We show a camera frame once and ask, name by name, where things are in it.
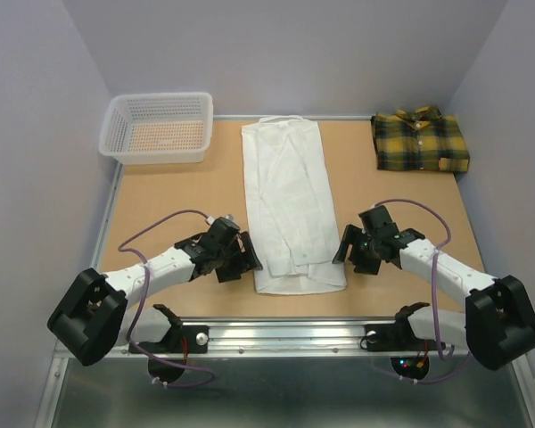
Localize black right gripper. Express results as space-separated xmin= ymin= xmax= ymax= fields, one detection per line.
xmin=330 ymin=223 xmax=380 ymax=275

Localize white long sleeve shirt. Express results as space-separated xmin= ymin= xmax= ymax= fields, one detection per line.
xmin=242 ymin=116 xmax=347 ymax=295

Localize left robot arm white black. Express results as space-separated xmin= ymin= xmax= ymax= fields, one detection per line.
xmin=47 ymin=218 xmax=262 ymax=366

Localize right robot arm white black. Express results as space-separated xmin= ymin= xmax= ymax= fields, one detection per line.
xmin=333 ymin=204 xmax=535 ymax=371

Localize yellow plaid folded shirt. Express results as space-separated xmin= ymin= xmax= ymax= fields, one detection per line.
xmin=370 ymin=105 xmax=470 ymax=173

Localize white perforated plastic basket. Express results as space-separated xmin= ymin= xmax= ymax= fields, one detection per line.
xmin=98 ymin=92 xmax=213 ymax=165

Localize aluminium mounting rail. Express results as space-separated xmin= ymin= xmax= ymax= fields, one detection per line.
xmin=124 ymin=316 xmax=530 ymax=357

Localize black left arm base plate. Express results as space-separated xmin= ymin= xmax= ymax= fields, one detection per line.
xmin=138 ymin=325 xmax=210 ymax=355

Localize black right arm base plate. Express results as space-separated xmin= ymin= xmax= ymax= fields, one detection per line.
xmin=359 ymin=323 xmax=436 ymax=352

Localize metal table frame edge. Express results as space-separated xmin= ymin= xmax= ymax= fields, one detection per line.
xmin=34 ymin=165 xmax=123 ymax=427

